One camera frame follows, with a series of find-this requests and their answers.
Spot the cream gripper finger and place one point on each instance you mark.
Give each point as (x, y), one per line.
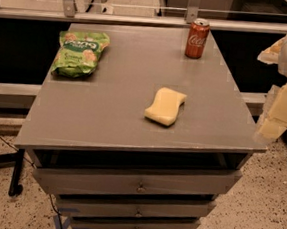
(273, 120)
(271, 54)

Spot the red coke can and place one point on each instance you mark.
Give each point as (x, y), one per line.
(196, 41)

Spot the yellow sponge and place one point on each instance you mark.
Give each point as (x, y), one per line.
(165, 107)

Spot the grey drawer cabinet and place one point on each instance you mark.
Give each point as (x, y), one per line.
(98, 122)

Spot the bottom grey drawer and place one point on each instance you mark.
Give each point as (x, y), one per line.
(134, 223)

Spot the grey drawer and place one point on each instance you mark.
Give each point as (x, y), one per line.
(138, 208)
(134, 223)
(136, 182)

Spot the green chip bag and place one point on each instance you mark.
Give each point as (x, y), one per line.
(79, 53)

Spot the grey metal railing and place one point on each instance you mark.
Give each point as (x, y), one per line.
(67, 10)

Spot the middle grey drawer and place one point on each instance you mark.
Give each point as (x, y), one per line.
(138, 208)

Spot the top grey drawer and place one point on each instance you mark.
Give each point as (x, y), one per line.
(136, 182)

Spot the black stand leg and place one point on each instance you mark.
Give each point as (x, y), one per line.
(14, 160)

